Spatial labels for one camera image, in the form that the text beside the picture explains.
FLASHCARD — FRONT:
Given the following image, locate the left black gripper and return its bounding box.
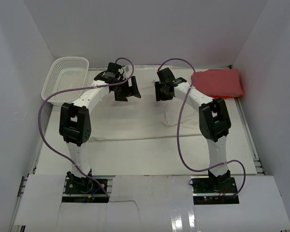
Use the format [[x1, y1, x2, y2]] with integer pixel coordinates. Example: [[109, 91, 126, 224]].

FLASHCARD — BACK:
[[113, 76, 141, 102]]

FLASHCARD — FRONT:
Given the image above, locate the white t shirt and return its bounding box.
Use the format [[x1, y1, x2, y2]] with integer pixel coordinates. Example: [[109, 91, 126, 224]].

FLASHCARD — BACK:
[[89, 79, 201, 142]]

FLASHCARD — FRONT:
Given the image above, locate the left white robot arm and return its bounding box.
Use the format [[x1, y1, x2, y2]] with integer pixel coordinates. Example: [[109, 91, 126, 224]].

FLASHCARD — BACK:
[[59, 62, 141, 193]]

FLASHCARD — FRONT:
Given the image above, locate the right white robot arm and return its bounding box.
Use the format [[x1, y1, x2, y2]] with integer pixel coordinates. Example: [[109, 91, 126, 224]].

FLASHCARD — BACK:
[[155, 68, 231, 193]]

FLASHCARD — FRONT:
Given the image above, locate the folded orange t shirt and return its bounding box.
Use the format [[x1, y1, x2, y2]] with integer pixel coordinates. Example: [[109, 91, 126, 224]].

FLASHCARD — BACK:
[[211, 96, 237, 99]]

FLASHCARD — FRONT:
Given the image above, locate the folded red t shirt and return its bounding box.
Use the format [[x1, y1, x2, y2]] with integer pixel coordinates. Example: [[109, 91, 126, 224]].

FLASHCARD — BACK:
[[191, 69, 244, 97]]

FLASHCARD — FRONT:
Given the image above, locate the white plastic basket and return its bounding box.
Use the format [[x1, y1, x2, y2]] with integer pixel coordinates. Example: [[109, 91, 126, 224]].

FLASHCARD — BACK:
[[41, 57, 89, 99]]

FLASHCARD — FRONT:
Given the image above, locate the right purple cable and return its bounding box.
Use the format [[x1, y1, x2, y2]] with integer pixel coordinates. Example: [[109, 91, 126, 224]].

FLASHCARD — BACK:
[[158, 58, 247, 198]]

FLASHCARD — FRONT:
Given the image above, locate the purple cable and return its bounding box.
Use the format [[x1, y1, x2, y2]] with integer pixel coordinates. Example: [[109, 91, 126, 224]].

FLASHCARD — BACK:
[[158, 58, 247, 198], [38, 57, 135, 199]]

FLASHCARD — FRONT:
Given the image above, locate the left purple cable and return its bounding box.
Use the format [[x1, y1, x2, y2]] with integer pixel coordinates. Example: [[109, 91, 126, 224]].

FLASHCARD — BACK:
[[38, 57, 135, 199]]

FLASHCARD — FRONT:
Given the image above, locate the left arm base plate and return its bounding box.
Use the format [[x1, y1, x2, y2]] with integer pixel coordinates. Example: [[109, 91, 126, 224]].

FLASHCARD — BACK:
[[62, 172, 111, 203]]

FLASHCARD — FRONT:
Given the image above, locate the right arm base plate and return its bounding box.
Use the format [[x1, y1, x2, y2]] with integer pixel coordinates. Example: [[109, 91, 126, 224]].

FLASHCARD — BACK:
[[188, 177, 240, 205]]

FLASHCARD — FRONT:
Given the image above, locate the aluminium frame rail left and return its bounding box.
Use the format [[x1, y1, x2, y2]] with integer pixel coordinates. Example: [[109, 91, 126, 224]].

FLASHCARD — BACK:
[[9, 103, 53, 232]]

